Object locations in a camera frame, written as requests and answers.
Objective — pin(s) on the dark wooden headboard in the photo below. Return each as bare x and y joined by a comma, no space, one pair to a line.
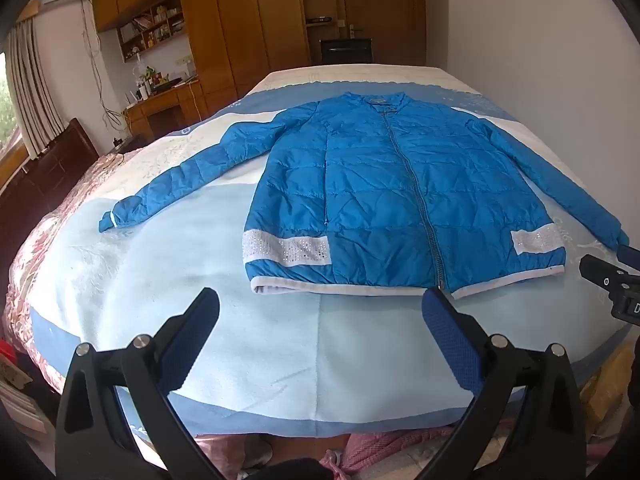
45,170

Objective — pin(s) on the black chair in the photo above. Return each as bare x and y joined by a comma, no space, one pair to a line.
346,51

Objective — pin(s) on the pink checked cloth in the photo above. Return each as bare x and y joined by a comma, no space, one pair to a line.
390,452

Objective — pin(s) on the wooden desk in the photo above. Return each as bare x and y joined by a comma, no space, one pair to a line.
165,105

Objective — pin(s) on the blue quilted jacket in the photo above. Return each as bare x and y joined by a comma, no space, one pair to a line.
370,185

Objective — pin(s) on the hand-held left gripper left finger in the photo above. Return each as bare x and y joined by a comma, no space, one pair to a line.
192,340

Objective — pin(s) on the pink floral bedspread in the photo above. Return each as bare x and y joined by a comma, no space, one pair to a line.
55,240

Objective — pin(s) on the wooden door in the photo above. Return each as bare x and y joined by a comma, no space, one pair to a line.
380,0

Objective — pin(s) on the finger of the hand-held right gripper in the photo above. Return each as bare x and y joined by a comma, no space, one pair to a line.
629,253
600,271

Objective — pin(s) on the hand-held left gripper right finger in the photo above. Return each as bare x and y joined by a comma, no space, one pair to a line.
450,345

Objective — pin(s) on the wooden wardrobe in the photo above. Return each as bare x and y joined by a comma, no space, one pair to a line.
240,25

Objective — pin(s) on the wooden wall bookshelf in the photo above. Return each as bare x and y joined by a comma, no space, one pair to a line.
155,27

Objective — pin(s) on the striped beige curtain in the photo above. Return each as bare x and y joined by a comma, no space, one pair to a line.
32,85

